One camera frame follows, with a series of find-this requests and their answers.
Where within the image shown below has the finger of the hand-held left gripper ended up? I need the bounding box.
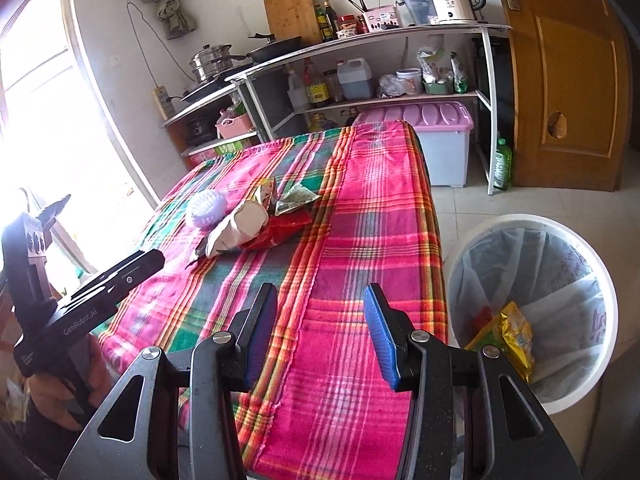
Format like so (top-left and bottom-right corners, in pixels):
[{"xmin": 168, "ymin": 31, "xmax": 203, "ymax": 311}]
[
  {"xmin": 59, "ymin": 271, "xmax": 151, "ymax": 313},
  {"xmin": 75, "ymin": 248, "xmax": 166, "ymax": 297}
]

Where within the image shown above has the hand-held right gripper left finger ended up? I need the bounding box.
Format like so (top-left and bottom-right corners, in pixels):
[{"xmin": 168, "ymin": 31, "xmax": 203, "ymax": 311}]
[{"xmin": 70, "ymin": 282, "xmax": 279, "ymax": 480}]

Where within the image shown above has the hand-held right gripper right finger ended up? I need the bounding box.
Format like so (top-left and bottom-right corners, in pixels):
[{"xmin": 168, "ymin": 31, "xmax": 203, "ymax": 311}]
[{"xmin": 363, "ymin": 282, "xmax": 583, "ymax": 480}]

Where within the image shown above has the red plastic bag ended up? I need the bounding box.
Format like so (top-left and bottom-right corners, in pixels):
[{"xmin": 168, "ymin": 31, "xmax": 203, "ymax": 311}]
[{"xmin": 467, "ymin": 305, "xmax": 496, "ymax": 341}]

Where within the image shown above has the beige paper bag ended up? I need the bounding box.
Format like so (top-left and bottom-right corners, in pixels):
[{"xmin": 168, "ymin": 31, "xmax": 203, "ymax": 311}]
[{"xmin": 192, "ymin": 200, "xmax": 271, "ymax": 261}]

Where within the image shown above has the red snack wrapper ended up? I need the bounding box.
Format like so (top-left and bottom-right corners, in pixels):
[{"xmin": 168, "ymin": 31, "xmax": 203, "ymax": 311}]
[{"xmin": 242, "ymin": 208, "xmax": 312, "ymax": 252}]

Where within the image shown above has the yellow snack bag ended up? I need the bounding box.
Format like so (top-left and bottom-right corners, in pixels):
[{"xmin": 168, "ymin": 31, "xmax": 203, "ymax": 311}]
[{"xmin": 465, "ymin": 301, "xmax": 536, "ymax": 383}]

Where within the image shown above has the gold candy wrapper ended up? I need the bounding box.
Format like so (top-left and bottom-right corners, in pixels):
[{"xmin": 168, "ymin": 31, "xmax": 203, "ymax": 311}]
[{"xmin": 252, "ymin": 177, "xmax": 278, "ymax": 216}]

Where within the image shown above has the green snack wrapper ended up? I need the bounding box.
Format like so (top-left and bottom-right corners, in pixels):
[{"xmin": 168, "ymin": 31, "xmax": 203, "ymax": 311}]
[{"xmin": 272, "ymin": 181, "xmax": 320, "ymax": 217}]

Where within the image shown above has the clear plastic bin liner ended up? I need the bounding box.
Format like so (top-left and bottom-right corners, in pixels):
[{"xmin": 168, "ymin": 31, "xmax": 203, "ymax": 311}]
[{"xmin": 457, "ymin": 230, "xmax": 608, "ymax": 396}]

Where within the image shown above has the white plastic bin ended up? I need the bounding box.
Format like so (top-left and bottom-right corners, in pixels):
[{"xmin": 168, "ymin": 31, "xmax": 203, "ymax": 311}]
[{"xmin": 444, "ymin": 214, "xmax": 620, "ymax": 408}]

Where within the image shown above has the person's left hand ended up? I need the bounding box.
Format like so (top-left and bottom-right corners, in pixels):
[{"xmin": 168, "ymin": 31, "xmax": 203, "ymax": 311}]
[{"xmin": 25, "ymin": 332, "xmax": 113, "ymax": 433}]

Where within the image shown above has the pink green plaid blanket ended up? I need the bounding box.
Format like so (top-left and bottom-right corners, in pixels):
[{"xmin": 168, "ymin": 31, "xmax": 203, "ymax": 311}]
[{"xmin": 97, "ymin": 122, "xmax": 448, "ymax": 480}]

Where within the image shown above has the pink cardboard carton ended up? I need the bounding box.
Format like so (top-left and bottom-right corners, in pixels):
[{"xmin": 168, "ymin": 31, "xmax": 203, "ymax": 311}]
[{"xmin": 187, "ymin": 136, "xmax": 253, "ymax": 168}]

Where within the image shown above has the black cooking pot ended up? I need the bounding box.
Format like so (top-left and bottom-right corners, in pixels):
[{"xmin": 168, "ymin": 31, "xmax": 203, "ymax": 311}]
[{"xmin": 181, "ymin": 114, "xmax": 217, "ymax": 147}]

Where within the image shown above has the white power strip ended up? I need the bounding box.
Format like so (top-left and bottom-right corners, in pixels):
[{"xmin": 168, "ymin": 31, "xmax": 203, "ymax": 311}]
[{"xmin": 152, "ymin": 86, "xmax": 175, "ymax": 120}]

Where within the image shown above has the pink woven basket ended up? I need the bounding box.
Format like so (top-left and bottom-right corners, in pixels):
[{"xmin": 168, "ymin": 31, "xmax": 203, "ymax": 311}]
[{"xmin": 215, "ymin": 110, "xmax": 253, "ymax": 140}]

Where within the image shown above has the low white shelf unit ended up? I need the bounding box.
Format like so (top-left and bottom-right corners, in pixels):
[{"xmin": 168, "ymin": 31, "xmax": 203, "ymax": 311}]
[{"xmin": 160, "ymin": 85, "xmax": 261, "ymax": 158}]

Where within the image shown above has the black induction cooker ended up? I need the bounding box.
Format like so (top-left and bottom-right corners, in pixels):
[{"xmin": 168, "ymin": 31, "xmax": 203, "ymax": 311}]
[{"xmin": 179, "ymin": 77, "xmax": 241, "ymax": 103}]

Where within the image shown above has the pink lidded storage box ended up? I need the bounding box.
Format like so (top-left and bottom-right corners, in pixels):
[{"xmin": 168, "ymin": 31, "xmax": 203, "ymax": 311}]
[{"xmin": 352, "ymin": 101, "xmax": 474, "ymax": 188}]

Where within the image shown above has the green plastic bottle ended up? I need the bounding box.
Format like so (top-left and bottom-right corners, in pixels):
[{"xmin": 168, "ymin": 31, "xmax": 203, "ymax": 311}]
[{"xmin": 492, "ymin": 137, "xmax": 514, "ymax": 192}]

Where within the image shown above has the steel steamer pot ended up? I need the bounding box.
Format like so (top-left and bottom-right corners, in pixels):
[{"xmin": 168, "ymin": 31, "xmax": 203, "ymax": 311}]
[{"xmin": 188, "ymin": 43, "xmax": 236, "ymax": 84}]

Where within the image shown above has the clear plastic bottle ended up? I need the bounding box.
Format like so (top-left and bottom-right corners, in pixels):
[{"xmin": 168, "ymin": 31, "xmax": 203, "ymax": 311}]
[{"xmin": 285, "ymin": 65, "xmax": 308, "ymax": 111}]

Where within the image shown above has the crumpled clear plastic bag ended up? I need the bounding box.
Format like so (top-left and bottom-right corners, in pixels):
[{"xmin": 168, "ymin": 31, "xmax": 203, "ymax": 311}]
[{"xmin": 376, "ymin": 74, "xmax": 403, "ymax": 99}]

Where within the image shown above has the yellow label oil bottle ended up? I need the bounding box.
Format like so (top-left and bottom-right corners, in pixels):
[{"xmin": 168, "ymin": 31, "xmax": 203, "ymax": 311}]
[{"xmin": 302, "ymin": 57, "xmax": 331, "ymax": 108}]

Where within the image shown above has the hanging olive cloth bag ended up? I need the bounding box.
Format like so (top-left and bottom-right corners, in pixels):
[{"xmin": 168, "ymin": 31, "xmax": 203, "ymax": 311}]
[{"xmin": 131, "ymin": 0, "xmax": 197, "ymax": 41}]

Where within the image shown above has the dark glass jar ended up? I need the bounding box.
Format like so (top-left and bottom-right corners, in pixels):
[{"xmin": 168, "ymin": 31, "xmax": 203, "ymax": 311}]
[{"xmin": 322, "ymin": 70, "xmax": 346, "ymax": 103}]

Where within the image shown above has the white plastic tub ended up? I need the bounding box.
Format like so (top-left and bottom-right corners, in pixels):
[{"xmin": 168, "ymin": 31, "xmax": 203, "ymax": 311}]
[{"xmin": 395, "ymin": 67, "xmax": 422, "ymax": 96}]

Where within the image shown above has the green plastic bowl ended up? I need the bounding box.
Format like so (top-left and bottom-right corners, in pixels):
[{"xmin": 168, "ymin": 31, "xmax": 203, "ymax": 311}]
[{"xmin": 422, "ymin": 77, "xmax": 456, "ymax": 96}]

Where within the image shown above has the plastic jug with dark liquid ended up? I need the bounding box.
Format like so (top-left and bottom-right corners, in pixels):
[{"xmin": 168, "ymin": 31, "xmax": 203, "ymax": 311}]
[{"xmin": 336, "ymin": 58, "xmax": 376, "ymax": 101}]

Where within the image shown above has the black frying pan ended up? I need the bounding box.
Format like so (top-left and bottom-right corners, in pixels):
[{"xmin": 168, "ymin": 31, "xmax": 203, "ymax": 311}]
[{"xmin": 246, "ymin": 32, "xmax": 304, "ymax": 63}]

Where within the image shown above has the green white packet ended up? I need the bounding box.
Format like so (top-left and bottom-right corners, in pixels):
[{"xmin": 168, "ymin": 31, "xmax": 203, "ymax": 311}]
[{"xmin": 450, "ymin": 51, "xmax": 471, "ymax": 95}]

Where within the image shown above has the white snack packet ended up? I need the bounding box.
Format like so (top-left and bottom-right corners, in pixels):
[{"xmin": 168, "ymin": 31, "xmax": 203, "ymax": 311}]
[{"xmin": 416, "ymin": 42, "xmax": 448, "ymax": 83}]

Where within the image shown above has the wooden cutting board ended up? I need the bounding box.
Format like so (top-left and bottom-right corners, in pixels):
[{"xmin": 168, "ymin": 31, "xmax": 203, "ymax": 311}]
[{"xmin": 263, "ymin": 0, "xmax": 323, "ymax": 46}]

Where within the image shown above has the tall white shelf unit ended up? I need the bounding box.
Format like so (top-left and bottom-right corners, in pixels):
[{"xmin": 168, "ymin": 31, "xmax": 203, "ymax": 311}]
[{"xmin": 225, "ymin": 22, "xmax": 511, "ymax": 196}]

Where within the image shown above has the brown wooden door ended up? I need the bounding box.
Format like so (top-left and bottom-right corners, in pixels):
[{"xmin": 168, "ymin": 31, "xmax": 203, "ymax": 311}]
[{"xmin": 487, "ymin": 0, "xmax": 636, "ymax": 193}]

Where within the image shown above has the dark oil bottle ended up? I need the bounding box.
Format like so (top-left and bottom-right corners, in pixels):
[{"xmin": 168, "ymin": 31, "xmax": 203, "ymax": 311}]
[{"xmin": 322, "ymin": 0, "xmax": 340, "ymax": 42}]

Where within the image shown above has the pink utensil basket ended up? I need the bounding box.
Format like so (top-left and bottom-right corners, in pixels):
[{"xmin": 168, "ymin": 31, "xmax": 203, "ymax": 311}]
[{"xmin": 357, "ymin": 7, "xmax": 401, "ymax": 32}]

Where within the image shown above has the clear plastic lidded container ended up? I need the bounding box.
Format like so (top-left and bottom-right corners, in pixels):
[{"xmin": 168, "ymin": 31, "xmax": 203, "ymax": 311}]
[{"xmin": 397, "ymin": 0, "xmax": 436, "ymax": 28}]

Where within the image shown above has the white window frame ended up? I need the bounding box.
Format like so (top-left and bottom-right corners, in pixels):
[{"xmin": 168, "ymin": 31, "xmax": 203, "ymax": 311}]
[{"xmin": 0, "ymin": 0, "xmax": 166, "ymax": 271}]

